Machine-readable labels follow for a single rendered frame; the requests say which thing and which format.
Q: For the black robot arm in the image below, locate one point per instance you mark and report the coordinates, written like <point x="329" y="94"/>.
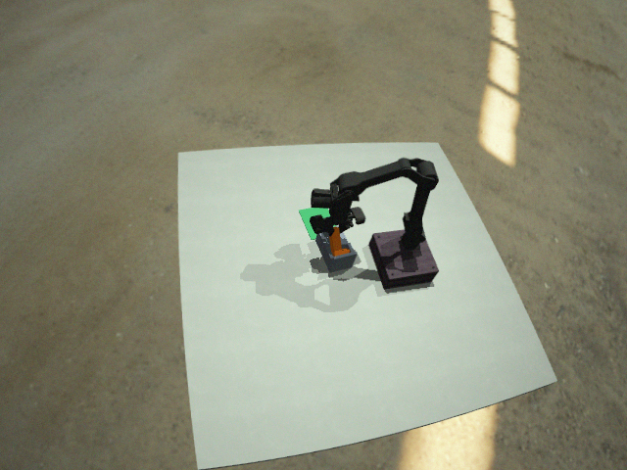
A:
<point x="352" y="184"/>

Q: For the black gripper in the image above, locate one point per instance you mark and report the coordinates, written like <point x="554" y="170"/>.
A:
<point x="343" y="219"/>

